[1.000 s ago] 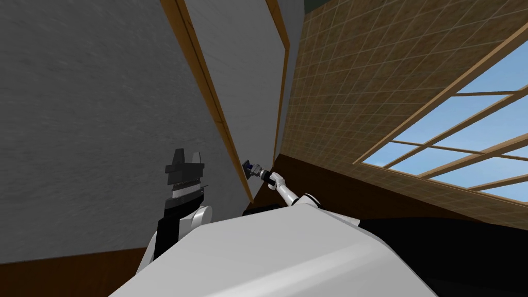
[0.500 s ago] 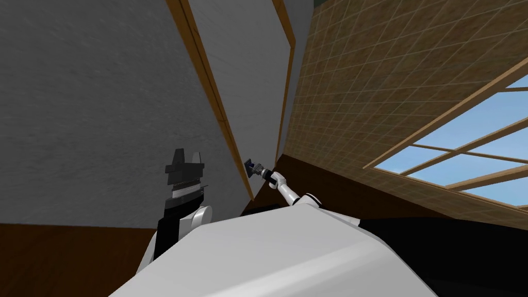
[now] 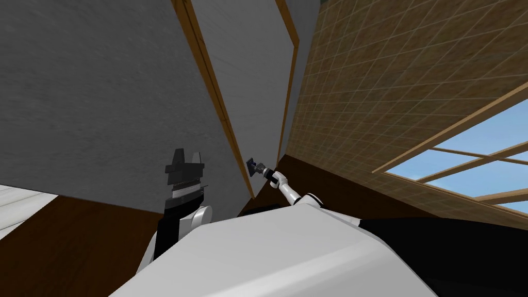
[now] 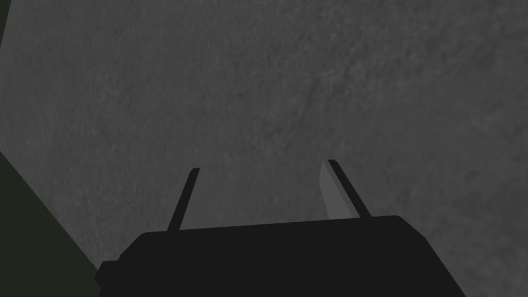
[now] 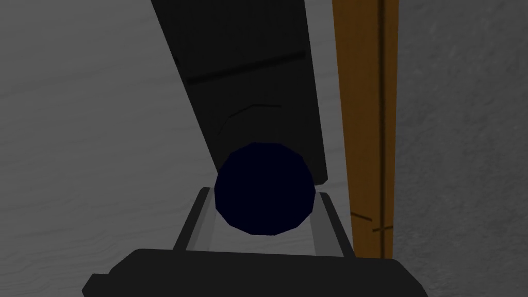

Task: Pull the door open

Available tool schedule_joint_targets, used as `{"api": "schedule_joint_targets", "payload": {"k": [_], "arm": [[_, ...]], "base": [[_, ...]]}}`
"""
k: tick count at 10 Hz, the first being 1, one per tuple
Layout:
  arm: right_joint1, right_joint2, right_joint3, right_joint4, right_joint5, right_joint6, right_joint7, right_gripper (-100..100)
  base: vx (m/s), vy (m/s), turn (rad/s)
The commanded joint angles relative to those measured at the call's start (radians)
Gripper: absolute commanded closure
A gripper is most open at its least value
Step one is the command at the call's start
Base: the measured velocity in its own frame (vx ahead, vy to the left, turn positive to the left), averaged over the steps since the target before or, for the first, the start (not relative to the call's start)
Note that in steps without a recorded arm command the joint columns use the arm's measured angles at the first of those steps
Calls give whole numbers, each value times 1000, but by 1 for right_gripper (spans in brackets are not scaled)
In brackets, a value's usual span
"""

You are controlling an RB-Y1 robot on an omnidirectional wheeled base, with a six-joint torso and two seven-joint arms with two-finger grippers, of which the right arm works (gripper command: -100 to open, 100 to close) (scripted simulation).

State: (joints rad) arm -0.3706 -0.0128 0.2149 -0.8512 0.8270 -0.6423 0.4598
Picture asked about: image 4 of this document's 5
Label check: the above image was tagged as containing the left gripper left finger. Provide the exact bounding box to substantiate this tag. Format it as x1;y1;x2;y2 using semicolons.
167;167;216;232

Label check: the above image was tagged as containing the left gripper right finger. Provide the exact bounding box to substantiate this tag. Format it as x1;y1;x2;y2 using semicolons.
319;158;373;221

